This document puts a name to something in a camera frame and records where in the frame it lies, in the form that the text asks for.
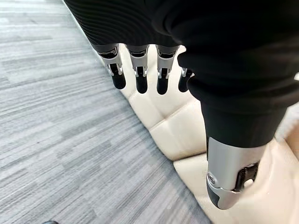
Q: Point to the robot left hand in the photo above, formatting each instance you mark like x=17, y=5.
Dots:
x=210, y=46

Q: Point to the cream leather tufted sofa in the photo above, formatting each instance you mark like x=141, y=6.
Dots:
x=172, y=130

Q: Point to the tan cushion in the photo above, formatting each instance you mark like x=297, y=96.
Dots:
x=294, y=140

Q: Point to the robot dark foot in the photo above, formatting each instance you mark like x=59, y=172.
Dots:
x=49, y=222

